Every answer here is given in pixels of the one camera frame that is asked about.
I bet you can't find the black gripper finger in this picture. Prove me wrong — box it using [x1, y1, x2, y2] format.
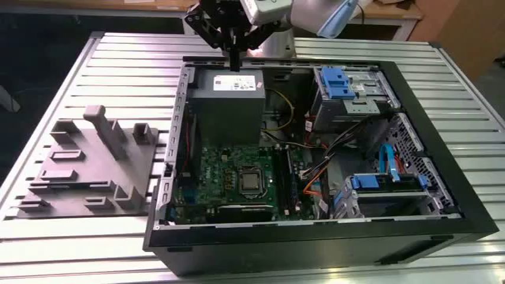
[235, 22, 277, 73]
[184, 5, 237, 72]

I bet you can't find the black RAM slot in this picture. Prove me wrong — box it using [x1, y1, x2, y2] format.
[273, 144, 283, 214]

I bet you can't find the grey power supply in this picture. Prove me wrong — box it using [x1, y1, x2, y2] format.
[187, 69, 265, 146]

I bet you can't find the metal drive cage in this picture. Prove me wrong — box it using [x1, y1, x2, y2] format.
[311, 66, 401, 127]

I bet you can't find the green motherboard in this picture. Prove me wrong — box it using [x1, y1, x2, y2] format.
[170, 143, 329, 223]

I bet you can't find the CPU socket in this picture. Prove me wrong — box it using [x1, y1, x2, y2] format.
[236, 167, 267, 198]

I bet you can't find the silver CPU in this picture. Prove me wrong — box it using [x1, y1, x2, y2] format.
[241, 173, 263, 191]

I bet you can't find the brown wooden cabinet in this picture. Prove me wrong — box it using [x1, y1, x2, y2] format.
[408, 0, 505, 81]

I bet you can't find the grey parts rack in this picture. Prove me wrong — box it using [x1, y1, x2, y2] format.
[15, 105, 175, 220]

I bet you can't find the blue disk carrier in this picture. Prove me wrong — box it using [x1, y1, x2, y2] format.
[345, 173, 429, 193]

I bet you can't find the black graphics card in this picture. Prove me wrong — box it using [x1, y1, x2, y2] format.
[216, 203, 275, 223]

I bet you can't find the metal disk bay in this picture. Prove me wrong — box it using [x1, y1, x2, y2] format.
[333, 174, 439, 220]

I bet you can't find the black PC case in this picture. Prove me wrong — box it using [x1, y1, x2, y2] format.
[142, 56, 500, 277]

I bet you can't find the yellow wire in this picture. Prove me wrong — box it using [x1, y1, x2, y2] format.
[264, 88, 295, 131]

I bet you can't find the blue plastic drive bracket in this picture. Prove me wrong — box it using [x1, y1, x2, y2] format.
[320, 67, 359, 100]

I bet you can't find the wooden desk white frame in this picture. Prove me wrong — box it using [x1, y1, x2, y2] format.
[0, 0, 425, 42]

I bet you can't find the black cable bundle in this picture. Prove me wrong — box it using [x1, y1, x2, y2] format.
[323, 117, 380, 179]

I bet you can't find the orange wire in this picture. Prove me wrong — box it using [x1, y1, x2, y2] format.
[303, 174, 328, 196]

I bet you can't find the blue flat data cable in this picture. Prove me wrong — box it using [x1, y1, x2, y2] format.
[377, 144, 401, 182]

